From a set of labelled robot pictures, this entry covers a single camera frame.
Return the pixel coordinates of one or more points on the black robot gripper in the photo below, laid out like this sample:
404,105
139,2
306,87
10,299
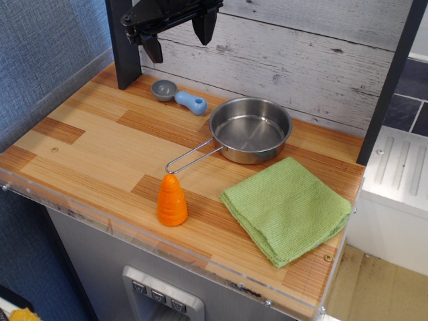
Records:
147,19

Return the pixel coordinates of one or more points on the orange plastic toy carrot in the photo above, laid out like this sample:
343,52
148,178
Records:
171,203

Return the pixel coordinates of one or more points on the grey and blue toy scoop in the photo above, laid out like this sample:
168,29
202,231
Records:
166,90

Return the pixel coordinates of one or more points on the green folded cloth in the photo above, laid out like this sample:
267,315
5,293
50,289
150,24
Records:
286,210

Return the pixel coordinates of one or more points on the clear acrylic table edge guard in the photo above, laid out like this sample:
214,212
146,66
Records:
209,256

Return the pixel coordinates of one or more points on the white toy sink drainboard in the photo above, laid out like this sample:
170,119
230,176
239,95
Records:
397,168

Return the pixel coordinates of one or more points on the silver dispenser button panel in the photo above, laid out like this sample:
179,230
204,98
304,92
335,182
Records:
153,299

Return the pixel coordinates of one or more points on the yellow object bottom left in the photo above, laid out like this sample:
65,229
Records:
23,315

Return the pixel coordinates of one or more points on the dark grey left post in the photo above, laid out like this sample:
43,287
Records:
126,56

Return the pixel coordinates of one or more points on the dark grey post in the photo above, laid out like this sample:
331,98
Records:
404,46
126,56

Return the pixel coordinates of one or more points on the steel pan with wire handle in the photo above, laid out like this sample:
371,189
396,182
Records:
246,130

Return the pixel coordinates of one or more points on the dark grey right post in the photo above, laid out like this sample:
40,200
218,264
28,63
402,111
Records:
404,46

